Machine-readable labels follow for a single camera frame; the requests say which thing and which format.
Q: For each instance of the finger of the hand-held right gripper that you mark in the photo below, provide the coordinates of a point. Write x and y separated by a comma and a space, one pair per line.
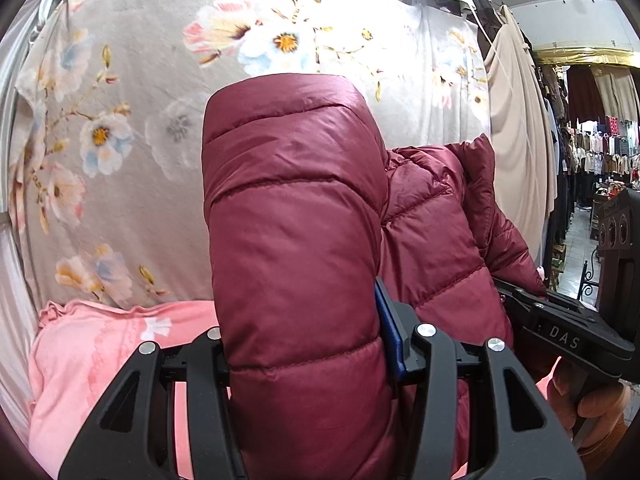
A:
520, 300

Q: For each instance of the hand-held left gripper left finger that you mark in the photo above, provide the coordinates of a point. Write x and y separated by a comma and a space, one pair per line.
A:
210, 360

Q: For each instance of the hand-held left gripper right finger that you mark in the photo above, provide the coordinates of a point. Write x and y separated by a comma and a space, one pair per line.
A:
387, 325

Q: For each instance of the maroon quilted puffer jacket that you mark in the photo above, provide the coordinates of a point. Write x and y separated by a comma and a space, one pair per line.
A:
300, 235

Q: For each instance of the row of hanging clothes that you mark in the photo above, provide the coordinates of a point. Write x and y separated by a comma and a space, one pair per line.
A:
610, 140

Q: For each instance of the person's right hand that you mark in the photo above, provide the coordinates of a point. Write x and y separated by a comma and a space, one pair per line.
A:
602, 407

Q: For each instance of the pink fluffy blanket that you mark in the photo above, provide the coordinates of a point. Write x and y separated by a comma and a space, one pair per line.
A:
90, 360

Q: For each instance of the beige hanging garment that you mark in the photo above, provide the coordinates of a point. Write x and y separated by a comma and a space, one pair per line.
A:
520, 135

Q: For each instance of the pale satin curtain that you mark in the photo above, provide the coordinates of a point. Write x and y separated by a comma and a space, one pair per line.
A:
12, 285

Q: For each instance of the grey floral blanket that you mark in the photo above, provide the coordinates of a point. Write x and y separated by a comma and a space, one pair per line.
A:
125, 85

